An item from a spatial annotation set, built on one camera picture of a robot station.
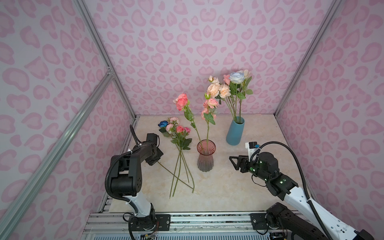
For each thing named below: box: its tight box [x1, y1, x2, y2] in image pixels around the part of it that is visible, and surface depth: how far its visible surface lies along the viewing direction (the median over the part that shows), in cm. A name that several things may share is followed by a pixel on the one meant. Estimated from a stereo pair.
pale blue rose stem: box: [229, 72, 245, 120], surface depth 74 cm
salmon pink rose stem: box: [173, 93, 204, 149], surface depth 71 cm
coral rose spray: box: [201, 92, 219, 151], surface depth 72 cm
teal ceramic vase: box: [226, 116, 246, 146], surface depth 94 cm
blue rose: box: [158, 120, 169, 128], surface depth 112 cm
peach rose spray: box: [207, 75, 237, 120], surface depth 76 cm
